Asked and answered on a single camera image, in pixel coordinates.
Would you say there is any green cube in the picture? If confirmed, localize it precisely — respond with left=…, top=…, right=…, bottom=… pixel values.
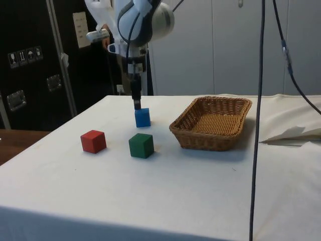
left=128, top=133, right=154, bottom=159

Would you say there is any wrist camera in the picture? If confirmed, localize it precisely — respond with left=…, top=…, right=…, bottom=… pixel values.
left=86, top=28, right=110, bottom=43

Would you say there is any pale locker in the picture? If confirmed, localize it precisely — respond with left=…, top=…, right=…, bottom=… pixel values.
left=149, top=0, right=214, bottom=96
left=283, top=0, right=321, bottom=96
left=213, top=0, right=285, bottom=96

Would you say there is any blue cube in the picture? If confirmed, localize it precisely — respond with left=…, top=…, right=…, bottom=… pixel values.
left=134, top=107, right=151, bottom=128

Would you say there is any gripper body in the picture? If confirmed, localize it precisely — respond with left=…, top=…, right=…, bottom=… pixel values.
left=117, top=51, right=147, bottom=75

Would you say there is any black cable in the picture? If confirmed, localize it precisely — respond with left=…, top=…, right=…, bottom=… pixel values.
left=272, top=0, right=321, bottom=114
left=126, top=2, right=154, bottom=63
left=249, top=0, right=266, bottom=241

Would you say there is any black cabinet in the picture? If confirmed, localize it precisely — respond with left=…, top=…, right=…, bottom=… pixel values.
left=0, top=0, right=119, bottom=132

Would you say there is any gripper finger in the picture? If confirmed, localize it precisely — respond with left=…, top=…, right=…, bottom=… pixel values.
left=130, top=72, right=143, bottom=111

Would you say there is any red cube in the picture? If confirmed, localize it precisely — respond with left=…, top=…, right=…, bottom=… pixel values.
left=80, top=130, right=107, bottom=154

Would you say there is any wicker basket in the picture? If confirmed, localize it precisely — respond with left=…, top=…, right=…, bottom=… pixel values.
left=169, top=96, right=253, bottom=152

